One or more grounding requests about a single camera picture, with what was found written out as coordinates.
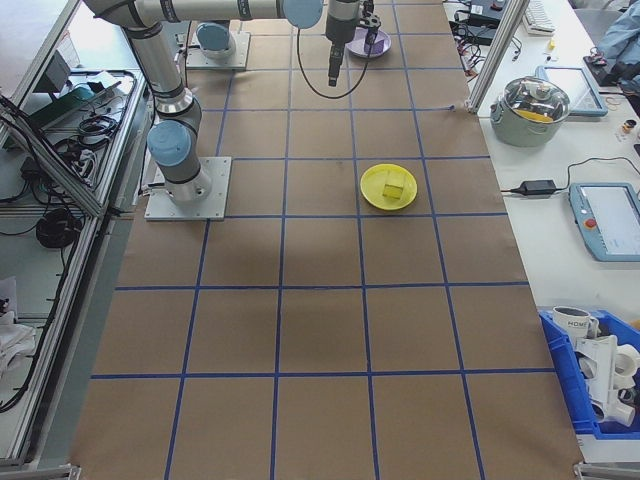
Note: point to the blue plastic bin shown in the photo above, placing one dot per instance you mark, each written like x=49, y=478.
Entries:
x=565, y=380

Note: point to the purple plate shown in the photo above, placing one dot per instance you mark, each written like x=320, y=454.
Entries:
x=357, y=49

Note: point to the yellow foam block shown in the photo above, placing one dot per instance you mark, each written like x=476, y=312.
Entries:
x=393, y=190

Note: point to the silver cooking pot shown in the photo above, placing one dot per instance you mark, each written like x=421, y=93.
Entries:
x=520, y=135

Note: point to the tape roll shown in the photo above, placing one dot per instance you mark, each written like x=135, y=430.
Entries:
x=631, y=126

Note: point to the metal V-shaped frame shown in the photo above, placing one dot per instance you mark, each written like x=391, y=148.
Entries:
x=75, y=187

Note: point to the glass pot lid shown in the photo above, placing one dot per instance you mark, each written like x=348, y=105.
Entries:
x=527, y=100

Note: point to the yellow plate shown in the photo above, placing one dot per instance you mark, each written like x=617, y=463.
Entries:
x=372, y=192

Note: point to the flat black power brick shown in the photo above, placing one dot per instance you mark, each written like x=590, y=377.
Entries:
x=475, y=35

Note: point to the white cloth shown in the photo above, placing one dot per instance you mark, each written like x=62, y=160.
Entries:
x=15, y=340

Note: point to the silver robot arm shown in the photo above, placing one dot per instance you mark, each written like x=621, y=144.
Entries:
x=215, y=37
x=161, y=70

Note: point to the black computer box with label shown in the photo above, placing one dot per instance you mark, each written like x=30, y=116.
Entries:
x=487, y=17

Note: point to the aluminium profile post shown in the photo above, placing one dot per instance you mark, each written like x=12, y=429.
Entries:
x=494, y=55

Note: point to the blue teach pendant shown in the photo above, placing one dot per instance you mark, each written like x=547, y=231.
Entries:
x=580, y=90
x=615, y=220

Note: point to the white PVC pipe fitting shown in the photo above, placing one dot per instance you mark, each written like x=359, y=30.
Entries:
x=605, y=365

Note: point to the aluminium profile bar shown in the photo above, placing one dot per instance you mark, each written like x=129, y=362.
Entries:
x=40, y=471
x=607, y=471

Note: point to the rubber band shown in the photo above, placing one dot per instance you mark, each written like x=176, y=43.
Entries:
x=606, y=103

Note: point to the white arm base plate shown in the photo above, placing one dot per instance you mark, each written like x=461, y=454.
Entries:
x=242, y=57
x=220, y=200

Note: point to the grey box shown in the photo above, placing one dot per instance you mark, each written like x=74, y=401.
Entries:
x=55, y=70

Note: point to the green board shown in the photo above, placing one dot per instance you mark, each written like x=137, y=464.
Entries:
x=65, y=102

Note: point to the black power adapter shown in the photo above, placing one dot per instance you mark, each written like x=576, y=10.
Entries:
x=539, y=187

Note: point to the small red circuit board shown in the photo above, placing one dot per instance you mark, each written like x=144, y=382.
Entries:
x=595, y=61

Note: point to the white keyboard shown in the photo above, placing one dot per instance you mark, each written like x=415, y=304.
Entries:
x=537, y=15

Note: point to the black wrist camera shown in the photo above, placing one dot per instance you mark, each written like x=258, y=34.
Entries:
x=371, y=22

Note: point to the white paper sheet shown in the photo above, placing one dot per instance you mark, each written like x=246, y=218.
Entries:
x=102, y=80

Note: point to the white mug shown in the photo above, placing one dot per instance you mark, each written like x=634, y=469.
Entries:
x=570, y=325

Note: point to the blue garment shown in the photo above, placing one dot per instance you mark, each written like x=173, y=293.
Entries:
x=622, y=35

